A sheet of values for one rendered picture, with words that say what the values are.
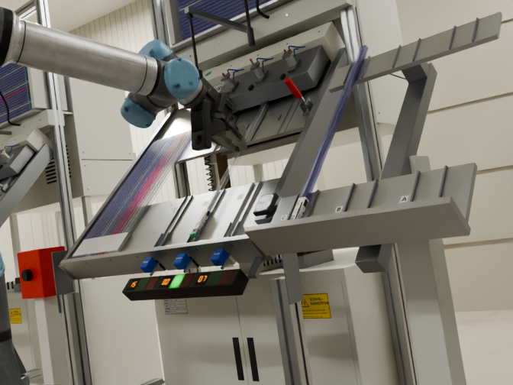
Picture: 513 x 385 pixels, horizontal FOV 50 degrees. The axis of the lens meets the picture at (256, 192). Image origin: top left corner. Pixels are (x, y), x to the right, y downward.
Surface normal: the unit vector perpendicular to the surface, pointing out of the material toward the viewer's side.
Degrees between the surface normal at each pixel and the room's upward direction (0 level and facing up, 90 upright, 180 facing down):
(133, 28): 90
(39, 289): 90
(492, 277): 90
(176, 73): 90
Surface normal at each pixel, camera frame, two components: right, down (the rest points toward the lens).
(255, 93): -0.34, 0.70
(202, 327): -0.61, 0.04
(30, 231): 0.85, -0.15
